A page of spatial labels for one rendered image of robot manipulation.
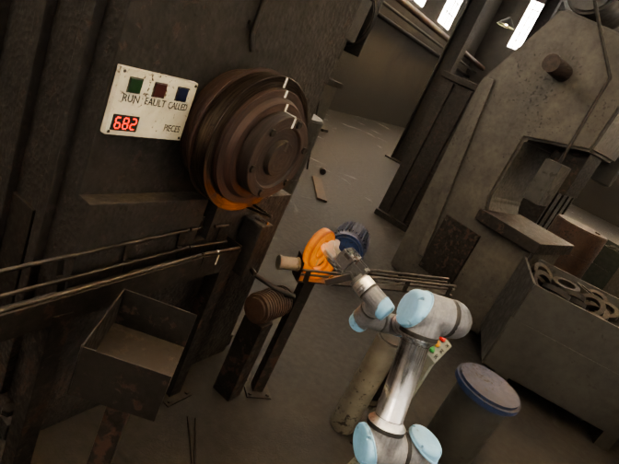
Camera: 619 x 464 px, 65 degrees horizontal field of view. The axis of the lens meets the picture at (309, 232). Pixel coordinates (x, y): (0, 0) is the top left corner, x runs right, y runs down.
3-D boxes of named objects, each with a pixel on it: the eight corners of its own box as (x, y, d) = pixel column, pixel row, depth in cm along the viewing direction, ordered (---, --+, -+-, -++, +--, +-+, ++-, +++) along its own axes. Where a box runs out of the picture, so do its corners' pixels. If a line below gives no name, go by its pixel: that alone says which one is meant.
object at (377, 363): (324, 422, 225) (374, 332, 207) (337, 411, 235) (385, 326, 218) (344, 439, 220) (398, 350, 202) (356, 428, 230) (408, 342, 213)
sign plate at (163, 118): (99, 131, 127) (117, 63, 121) (175, 137, 149) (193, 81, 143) (104, 134, 126) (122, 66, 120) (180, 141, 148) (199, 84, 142)
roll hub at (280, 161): (224, 191, 150) (257, 105, 140) (277, 190, 173) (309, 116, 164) (237, 201, 148) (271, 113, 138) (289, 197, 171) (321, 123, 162)
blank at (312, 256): (311, 230, 174) (319, 235, 173) (333, 225, 187) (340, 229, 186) (297, 266, 180) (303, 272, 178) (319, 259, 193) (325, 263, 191)
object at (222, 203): (169, 203, 149) (221, 52, 133) (263, 199, 189) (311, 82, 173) (183, 214, 147) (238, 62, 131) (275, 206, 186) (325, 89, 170)
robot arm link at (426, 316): (403, 481, 142) (466, 305, 139) (358, 474, 137) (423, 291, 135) (385, 457, 153) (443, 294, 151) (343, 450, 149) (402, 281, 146)
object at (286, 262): (274, 264, 200) (278, 251, 197) (294, 266, 203) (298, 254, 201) (277, 272, 195) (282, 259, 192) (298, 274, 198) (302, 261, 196)
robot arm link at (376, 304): (375, 325, 171) (388, 312, 165) (355, 301, 174) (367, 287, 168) (387, 317, 176) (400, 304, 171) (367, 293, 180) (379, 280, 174)
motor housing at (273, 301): (204, 388, 213) (248, 287, 195) (238, 370, 232) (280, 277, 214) (225, 407, 208) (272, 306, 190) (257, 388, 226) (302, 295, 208)
